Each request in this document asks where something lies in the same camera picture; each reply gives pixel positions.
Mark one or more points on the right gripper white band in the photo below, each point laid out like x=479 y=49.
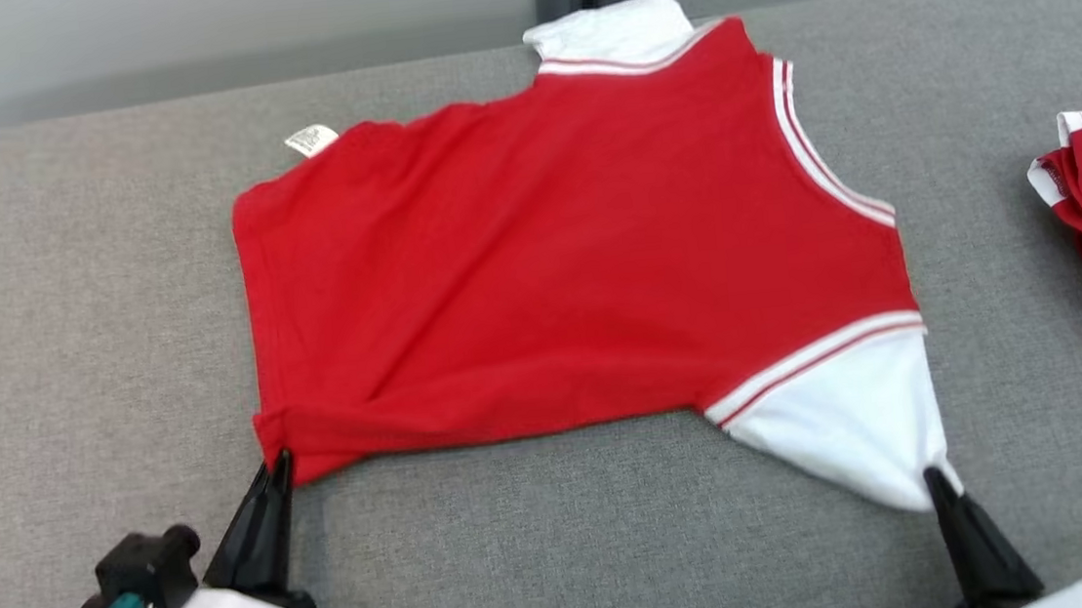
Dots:
x=1047 y=601

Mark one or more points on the red jersey shirt white sleeves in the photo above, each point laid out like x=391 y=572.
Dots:
x=547 y=264

